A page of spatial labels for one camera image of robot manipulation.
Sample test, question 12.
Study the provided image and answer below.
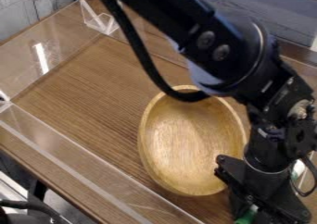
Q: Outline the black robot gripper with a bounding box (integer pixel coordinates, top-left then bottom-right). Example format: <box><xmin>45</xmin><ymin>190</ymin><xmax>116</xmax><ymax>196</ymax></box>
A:
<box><xmin>213</xmin><ymin>153</ymin><xmax>313</xmax><ymax>224</ymax></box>

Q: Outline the brown wooden bowl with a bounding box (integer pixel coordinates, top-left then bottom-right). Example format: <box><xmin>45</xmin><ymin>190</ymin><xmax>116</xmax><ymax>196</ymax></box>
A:
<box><xmin>138</xmin><ymin>93</ymin><xmax>246</xmax><ymax>196</ymax></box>

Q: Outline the green Expo marker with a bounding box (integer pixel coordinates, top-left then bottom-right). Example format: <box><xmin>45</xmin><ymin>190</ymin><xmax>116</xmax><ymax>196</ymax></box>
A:
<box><xmin>234</xmin><ymin>160</ymin><xmax>305</xmax><ymax>224</ymax></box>

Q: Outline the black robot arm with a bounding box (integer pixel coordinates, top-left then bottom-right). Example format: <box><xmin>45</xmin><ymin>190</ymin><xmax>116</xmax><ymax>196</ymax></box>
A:
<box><xmin>100</xmin><ymin>0</ymin><xmax>317</xmax><ymax>224</ymax></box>

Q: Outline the black table leg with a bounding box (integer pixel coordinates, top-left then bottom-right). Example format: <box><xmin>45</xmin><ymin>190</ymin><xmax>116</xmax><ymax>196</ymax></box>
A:
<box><xmin>32</xmin><ymin>180</ymin><xmax>47</xmax><ymax>201</ymax></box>

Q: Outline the clear acrylic tray wall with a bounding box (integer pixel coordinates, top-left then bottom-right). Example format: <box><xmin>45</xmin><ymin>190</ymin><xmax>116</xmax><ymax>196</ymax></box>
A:
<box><xmin>0</xmin><ymin>0</ymin><xmax>317</xmax><ymax>224</ymax></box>

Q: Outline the black cable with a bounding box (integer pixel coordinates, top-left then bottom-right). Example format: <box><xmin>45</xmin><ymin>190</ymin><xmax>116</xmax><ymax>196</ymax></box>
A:
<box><xmin>0</xmin><ymin>199</ymin><xmax>63</xmax><ymax>224</ymax></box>

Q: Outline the clear acrylic corner bracket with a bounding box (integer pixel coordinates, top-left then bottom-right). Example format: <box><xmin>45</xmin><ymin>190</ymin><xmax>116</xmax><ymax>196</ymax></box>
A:
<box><xmin>79</xmin><ymin>0</ymin><xmax>119</xmax><ymax>35</ymax></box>

